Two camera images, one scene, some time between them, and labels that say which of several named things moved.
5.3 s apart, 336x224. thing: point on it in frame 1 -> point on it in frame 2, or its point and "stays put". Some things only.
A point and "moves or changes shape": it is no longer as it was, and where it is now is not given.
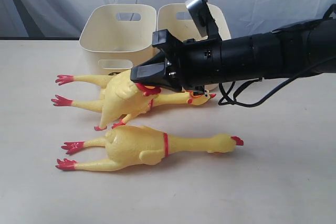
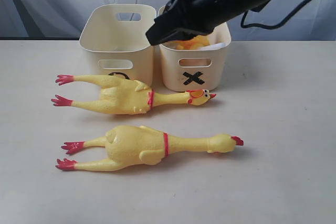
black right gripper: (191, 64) -> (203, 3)
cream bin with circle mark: (115, 36) stays put
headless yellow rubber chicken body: (123, 97) moves or changes shape
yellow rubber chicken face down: (128, 146) stays put
